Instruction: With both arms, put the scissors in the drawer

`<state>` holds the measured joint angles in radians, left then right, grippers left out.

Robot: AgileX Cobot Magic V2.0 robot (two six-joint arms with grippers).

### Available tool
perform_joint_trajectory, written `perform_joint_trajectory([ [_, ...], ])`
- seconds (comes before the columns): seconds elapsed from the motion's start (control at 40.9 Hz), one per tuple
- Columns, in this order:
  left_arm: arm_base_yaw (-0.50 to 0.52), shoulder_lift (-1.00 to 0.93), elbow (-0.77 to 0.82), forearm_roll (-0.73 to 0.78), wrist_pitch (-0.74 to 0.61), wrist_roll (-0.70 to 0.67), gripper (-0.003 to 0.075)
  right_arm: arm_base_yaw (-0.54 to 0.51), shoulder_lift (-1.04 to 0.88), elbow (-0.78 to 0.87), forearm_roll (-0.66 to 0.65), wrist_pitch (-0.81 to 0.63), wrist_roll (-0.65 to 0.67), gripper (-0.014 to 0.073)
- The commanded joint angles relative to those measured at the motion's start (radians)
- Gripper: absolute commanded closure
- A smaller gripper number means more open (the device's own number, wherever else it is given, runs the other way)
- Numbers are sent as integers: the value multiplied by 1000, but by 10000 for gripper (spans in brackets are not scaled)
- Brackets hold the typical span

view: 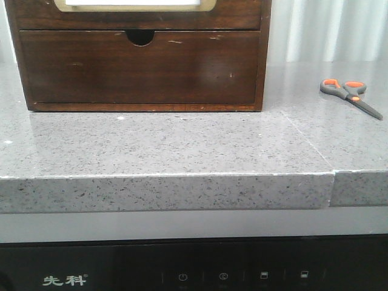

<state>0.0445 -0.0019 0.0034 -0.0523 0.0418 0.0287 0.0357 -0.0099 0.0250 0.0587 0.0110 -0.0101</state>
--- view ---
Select grey and orange scissors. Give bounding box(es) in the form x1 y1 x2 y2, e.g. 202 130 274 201
319 79 383 120

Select dark wooden drawer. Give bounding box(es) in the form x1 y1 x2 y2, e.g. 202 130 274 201
5 1 267 30
20 30 259 103

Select dark wooden drawer cabinet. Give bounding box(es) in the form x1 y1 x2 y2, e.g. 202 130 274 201
4 1 272 112

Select black appliance control panel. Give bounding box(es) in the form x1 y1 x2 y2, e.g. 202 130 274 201
1 234 387 290

